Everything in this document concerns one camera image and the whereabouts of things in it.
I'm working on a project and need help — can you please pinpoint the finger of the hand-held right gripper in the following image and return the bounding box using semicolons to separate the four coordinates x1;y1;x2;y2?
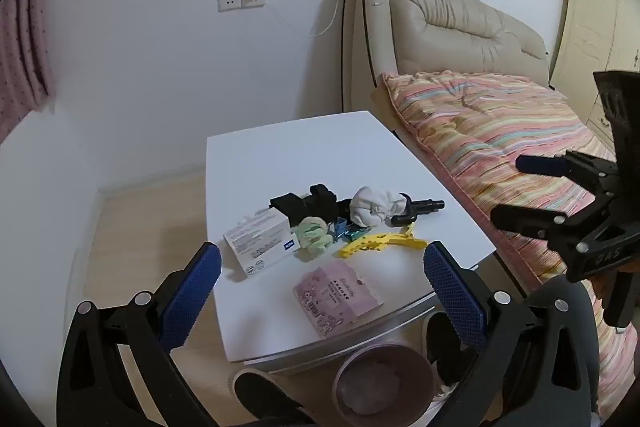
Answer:
490;202;612;258
516;151;621;202

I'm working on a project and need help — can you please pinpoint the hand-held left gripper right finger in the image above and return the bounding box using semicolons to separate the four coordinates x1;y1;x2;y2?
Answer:
422;241;601;427

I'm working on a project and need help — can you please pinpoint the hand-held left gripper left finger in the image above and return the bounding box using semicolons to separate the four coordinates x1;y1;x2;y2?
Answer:
56;242;222;427

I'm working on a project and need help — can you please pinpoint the white medicine box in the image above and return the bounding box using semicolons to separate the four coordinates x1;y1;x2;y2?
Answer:
222;208;302;280

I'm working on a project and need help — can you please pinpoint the black plastic pipe piece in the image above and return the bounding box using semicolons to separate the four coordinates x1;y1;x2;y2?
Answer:
390;194;445;228

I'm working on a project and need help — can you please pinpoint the yellow plastic clip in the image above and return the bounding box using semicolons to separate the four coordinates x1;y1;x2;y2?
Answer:
339;224;427;258

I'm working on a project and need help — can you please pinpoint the pink tissue packet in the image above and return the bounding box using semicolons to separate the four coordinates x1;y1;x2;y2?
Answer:
292;258;385;340

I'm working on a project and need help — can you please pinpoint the pink waste bin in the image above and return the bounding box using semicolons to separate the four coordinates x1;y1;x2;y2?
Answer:
332;343;433;427

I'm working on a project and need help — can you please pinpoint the white cloth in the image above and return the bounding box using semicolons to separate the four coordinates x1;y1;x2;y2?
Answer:
349;186;408;228

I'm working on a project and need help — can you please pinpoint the green hair claw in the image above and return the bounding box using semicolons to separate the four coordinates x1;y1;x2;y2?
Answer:
292;216;335;260

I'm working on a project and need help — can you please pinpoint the striped pink quilt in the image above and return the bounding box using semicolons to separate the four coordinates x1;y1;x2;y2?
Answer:
371;71;640;418

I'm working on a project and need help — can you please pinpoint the person's right shoe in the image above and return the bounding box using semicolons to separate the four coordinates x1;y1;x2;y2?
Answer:
424;311;483;400

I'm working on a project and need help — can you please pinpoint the person's shoe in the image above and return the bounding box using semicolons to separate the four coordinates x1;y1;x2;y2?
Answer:
424;311;483;400
233;367;313;427

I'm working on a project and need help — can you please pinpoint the person's left shoe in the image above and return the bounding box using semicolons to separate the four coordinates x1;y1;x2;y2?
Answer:
233;367;313;427

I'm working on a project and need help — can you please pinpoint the cream wardrobe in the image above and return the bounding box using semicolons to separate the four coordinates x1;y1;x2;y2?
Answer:
550;0;640;148

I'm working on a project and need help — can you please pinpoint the person's left leg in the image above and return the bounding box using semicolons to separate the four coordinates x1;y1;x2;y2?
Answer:
260;407;323;427

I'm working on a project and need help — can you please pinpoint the beige padded headboard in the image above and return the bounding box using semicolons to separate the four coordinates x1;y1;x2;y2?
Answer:
341;0;551;118

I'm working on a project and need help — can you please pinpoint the white table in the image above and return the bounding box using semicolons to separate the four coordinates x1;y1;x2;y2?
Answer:
206;111;497;375

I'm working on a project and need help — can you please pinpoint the pink curtain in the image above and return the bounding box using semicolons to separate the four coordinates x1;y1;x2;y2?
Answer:
0;0;53;142

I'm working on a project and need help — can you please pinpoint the thin white cable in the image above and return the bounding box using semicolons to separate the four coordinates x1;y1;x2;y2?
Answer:
260;0;390;38

